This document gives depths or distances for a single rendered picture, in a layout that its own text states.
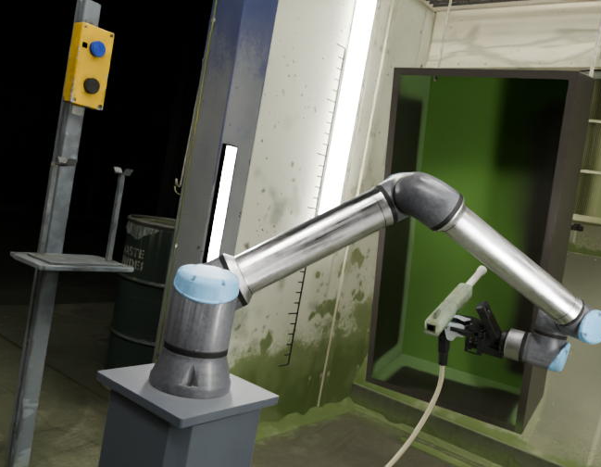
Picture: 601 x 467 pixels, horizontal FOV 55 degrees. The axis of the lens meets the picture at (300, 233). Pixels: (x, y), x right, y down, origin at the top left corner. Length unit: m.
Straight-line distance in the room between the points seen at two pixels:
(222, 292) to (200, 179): 1.02
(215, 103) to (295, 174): 0.52
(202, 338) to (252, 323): 1.23
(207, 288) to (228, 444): 0.35
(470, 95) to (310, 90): 0.69
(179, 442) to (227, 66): 1.45
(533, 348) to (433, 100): 1.10
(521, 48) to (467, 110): 0.96
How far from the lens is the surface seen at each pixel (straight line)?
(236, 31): 2.31
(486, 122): 2.38
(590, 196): 3.13
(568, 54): 3.22
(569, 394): 3.11
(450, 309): 1.87
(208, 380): 1.35
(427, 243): 2.50
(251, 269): 1.50
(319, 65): 2.66
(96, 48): 2.08
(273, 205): 2.49
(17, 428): 2.30
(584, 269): 3.43
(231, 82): 2.27
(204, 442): 1.33
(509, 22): 3.38
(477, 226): 1.51
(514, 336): 1.84
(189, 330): 1.33
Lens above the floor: 1.11
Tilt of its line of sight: 3 degrees down
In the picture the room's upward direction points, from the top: 10 degrees clockwise
